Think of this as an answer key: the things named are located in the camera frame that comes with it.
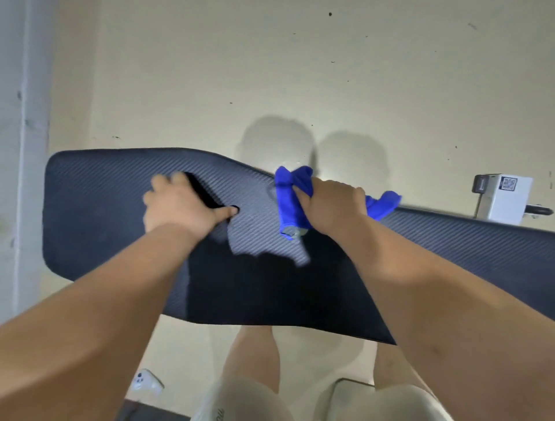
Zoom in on person's left hand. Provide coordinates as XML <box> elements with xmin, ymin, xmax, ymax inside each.
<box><xmin>143</xmin><ymin>171</ymin><xmax>239</xmax><ymax>246</ymax></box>

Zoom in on person's right hand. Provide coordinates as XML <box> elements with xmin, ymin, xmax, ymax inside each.
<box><xmin>293</xmin><ymin>178</ymin><xmax>369</xmax><ymax>237</ymax></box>

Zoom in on blue microfiber cloth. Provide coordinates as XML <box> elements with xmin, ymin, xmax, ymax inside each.
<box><xmin>274</xmin><ymin>165</ymin><xmax>403</xmax><ymax>242</ymax></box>

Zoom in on black padded bench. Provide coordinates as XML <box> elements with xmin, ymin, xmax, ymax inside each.
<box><xmin>42</xmin><ymin>148</ymin><xmax>555</xmax><ymax>346</ymax></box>

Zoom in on person's right forearm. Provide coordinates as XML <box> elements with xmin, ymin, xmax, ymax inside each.
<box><xmin>334</xmin><ymin>215</ymin><xmax>555</xmax><ymax>421</ymax></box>

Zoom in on person's left forearm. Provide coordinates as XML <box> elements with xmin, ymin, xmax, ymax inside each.
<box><xmin>0</xmin><ymin>223</ymin><xmax>202</xmax><ymax>421</ymax></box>

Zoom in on person's left leg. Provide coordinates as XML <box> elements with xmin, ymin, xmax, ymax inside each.
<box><xmin>222</xmin><ymin>325</ymin><xmax>283</xmax><ymax>393</ymax></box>

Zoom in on person's leg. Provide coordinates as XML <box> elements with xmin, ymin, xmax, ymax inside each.
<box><xmin>222</xmin><ymin>325</ymin><xmax>283</xmax><ymax>393</ymax></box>
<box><xmin>372</xmin><ymin>342</ymin><xmax>434</xmax><ymax>396</ymax></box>

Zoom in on white bench frame foot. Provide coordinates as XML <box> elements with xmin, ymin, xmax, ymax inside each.
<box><xmin>472</xmin><ymin>173</ymin><xmax>534</xmax><ymax>226</ymax></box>

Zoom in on person's right leg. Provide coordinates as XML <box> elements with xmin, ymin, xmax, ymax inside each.
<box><xmin>372</xmin><ymin>342</ymin><xmax>434</xmax><ymax>396</ymax></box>

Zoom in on white smartphone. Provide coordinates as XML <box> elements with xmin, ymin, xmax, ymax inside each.
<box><xmin>129</xmin><ymin>368</ymin><xmax>165</xmax><ymax>402</ymax></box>

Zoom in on white plastic stool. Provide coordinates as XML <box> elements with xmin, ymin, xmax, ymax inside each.
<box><xmin>325</xmin><ymin>378</ymin><xmax>377</xmax><ymax>421</ymax></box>

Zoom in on beige shorts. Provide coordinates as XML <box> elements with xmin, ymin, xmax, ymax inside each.
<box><xmin>190</xmin><ymin>375</ymin><xmax>454</xmax><ymax>421</ymax></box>

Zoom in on dark grey equipment panel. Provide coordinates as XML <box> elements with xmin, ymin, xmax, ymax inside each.
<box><xmin>116</xmin><ymin>398</ymin><xmax>191</xmax><ymax>421</ymax></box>

